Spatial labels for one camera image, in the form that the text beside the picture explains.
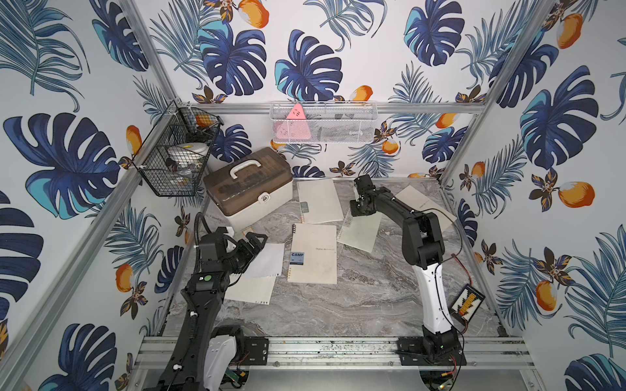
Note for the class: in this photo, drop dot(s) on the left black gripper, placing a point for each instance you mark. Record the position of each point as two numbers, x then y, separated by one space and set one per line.
249 247

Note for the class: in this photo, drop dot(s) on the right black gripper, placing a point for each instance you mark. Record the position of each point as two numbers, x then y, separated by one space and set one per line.
354 211

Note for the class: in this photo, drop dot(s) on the pale green spiral notebook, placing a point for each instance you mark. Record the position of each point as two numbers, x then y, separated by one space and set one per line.
360 232

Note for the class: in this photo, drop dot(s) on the cream spiral notebook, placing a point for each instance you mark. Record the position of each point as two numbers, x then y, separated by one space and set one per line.
319 201

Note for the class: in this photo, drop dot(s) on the large cream notebook blue label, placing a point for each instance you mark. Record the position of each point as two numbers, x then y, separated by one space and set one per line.
313 254

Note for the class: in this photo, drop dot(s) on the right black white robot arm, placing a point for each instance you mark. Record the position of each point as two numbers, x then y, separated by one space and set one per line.
423 249

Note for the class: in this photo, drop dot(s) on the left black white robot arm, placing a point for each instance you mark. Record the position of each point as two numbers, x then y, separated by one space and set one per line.
202 356

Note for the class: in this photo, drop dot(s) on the small card on table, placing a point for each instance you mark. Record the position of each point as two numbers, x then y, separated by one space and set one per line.
242 233

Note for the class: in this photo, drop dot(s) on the brown lid storage box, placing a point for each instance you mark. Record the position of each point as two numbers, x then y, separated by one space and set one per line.
247 190

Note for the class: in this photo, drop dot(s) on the pink triangle item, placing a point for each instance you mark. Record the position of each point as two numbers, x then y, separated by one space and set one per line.
295 127

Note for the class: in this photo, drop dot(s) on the white bowl in basket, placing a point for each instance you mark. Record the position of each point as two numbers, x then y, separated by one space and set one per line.
186 154

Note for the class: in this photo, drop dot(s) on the green circuit board left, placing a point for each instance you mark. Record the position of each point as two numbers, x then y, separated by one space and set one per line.
236 378

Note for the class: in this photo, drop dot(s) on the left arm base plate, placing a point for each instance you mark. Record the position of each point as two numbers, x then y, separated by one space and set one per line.
251 351

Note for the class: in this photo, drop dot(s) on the white mesh wall shelf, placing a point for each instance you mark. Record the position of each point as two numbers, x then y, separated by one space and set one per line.
338 122

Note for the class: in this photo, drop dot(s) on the black wire basket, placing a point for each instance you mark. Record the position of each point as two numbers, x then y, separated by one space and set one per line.
175 126

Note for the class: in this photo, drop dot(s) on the aluminium front rail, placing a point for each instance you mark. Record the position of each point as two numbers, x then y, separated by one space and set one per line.
479 353

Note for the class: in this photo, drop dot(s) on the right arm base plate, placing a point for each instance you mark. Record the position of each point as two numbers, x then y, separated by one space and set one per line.
424 351

